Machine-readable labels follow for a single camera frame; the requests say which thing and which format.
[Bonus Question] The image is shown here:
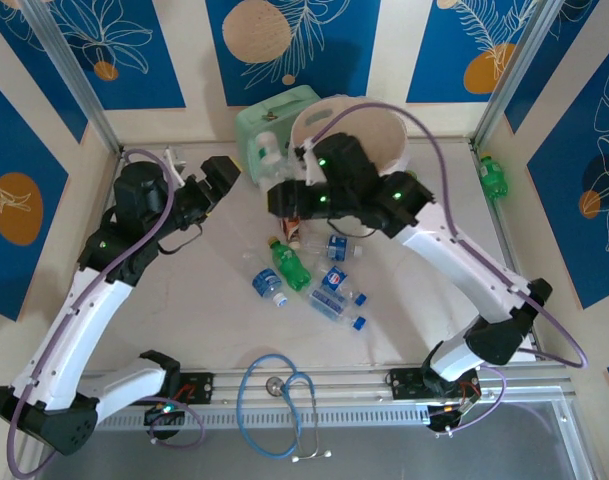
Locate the clear bottle blue cap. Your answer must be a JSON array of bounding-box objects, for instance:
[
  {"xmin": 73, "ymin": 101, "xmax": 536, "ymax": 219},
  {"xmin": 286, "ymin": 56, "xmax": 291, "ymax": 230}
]
[{"xmin": 306, "ymin": 288, "xmax": 369, "ymax": 332}]

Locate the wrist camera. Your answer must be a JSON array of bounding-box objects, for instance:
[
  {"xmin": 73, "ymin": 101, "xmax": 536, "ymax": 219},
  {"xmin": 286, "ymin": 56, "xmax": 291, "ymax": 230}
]
[
  {"xmin": 164, "ymin": 146, "xmax": 186, "ymax": 177},
  {"xmin": 293, "ymin": 137, "xmax": 326, "ymax": 185}
]

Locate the mint green carry case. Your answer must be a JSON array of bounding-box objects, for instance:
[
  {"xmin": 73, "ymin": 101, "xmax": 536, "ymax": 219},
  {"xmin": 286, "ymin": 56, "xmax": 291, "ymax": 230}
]
[{"xmin": 235, "ymin": 84, "xmax": 321, "ymax": 185}]

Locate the thin black right gripper cable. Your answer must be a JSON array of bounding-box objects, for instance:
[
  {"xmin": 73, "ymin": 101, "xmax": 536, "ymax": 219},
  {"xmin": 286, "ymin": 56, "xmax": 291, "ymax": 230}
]
[{"xmin": 327, "ymin": 218, "xmax": 376, "ymax": 240}]

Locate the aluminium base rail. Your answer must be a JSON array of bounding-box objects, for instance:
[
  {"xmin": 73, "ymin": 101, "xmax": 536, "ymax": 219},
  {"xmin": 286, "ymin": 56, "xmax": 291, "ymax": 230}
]
[{"xmin": 26, "ymin": 362, "xmax": 573, "ymax": 414}]

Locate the thin black left gripper cable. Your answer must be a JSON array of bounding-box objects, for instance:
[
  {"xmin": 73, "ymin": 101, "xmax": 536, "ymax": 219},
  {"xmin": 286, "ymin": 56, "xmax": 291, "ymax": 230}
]
[{"xmin": 157, "ymin": 223, "xmax": 206, "ymax": 255}]

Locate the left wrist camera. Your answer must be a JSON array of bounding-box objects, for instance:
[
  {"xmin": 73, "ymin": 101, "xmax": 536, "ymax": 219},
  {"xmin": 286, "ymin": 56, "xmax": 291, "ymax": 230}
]
[{"xmin": 164, "ymin": 146, "xmax": 186, "ymax": 177}]

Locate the white waste bin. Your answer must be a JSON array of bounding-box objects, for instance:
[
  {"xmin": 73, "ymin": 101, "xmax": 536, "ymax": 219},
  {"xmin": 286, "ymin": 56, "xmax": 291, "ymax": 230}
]
[{"xmin": 287, "ymin": 94, "xmax": 411, "ymax": 181}]

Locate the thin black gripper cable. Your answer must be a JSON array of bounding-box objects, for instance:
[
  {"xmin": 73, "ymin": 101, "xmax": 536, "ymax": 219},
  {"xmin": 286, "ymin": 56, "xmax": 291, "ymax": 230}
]
[
  {"xmin": 157, "ymin": 223, "xmax": 206, "ymax": 255},
  {"xmin": 327, "ymin": 218, "xmax": 376, "ymax": 240}
]

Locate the blue stethoscope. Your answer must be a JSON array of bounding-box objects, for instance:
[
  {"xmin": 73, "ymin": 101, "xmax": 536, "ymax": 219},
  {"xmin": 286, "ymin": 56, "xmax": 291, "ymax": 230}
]
[{"xmin": 235, "ymin": 353, "xmax": 334, "ymax": 464}]

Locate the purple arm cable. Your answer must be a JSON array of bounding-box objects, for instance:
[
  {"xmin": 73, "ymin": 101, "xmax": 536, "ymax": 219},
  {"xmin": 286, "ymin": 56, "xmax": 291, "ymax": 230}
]
[
  {"xmin": 308, "ymin": 101, "xmax": 589, "ymax": 437},
  {"xmin": 6, "ymin": 148, "xmax": 206, "ymax": 477}
]

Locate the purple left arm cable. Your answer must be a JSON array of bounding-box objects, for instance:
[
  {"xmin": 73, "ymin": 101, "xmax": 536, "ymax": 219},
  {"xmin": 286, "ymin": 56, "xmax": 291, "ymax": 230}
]
[{"xmin": 6, "ymin": 148, "xmax": 206, "ymax": 477}]

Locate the green bottle yellow cap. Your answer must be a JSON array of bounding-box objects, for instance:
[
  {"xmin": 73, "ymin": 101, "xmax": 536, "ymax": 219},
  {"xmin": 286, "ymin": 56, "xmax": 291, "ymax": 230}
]
[{"xmin": 266, "ymin": 235, "xmax": 315, "ymax": 292}]

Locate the aluminium frame post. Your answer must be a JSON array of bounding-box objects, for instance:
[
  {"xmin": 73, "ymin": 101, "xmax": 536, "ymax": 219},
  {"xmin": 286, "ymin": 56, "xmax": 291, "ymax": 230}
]
[
  {"xmin": 21, "ymin": 0, "xmax": 124, "ymax": 154},
  {"xmin": 473, "ymin": 0, "xmax": 568, "ymax": 151}
]

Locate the aluminium back rail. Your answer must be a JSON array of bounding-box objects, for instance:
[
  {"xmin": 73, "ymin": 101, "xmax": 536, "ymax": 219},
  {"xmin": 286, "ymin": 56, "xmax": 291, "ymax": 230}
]
[{"xmin": 117, "ymin": 138, "xmax": 480, "ymax": 154}]

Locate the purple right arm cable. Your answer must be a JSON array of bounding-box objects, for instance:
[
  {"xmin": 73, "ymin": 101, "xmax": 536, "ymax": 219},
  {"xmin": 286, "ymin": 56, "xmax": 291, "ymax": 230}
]
[{"xmin": 308, "ymin": 101, "xmax": 589, "ymax": 437}]

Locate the aluminium side rail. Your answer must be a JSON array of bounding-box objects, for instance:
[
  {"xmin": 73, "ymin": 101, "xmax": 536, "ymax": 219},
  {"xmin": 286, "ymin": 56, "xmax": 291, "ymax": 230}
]
[{"xmin": 471, "ymin": 142, "xmax": 545, "ymax": 361}]

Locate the clear bottle Pepsi label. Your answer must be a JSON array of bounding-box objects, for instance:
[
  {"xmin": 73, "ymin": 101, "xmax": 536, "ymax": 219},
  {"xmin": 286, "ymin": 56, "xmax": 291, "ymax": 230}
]
[{"xmin": 319, "ymin": 265, "xmax": 369, "ymax": 307}]

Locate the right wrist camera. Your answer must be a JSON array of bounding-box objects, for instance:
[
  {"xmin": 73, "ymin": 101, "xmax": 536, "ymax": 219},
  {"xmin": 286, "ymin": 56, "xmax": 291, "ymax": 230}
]
[{"xmin": 293, "ymin": 137, "xmax": 326, "ymax": 185}]

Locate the slotted grey cable duct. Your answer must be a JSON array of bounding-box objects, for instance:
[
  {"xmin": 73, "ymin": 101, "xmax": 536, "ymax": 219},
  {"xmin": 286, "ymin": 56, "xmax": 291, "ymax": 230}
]
[{"xmin": 46, "ymin": 405, "xmax": 433, "ymax": 432}]

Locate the brown label drink bottle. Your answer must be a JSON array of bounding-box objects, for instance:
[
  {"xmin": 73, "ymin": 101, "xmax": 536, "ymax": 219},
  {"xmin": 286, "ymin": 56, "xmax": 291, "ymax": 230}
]
[{"xmin": 280, "ymin": 215, "xmax": 304, "ymax": 250}]

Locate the large green soda bottle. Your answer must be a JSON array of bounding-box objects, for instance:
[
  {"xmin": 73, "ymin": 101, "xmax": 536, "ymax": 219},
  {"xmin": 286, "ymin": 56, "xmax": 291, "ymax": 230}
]
[{"xmin": 477, "ymin": 154, "xmax": 510, "ymax": 202}]

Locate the small blue label bottle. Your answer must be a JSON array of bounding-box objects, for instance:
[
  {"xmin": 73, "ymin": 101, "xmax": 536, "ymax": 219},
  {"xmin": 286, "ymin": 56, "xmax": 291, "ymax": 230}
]
[{"xmin": 252, "ymin": 267, "xmax": 290, "ymax": 307}]

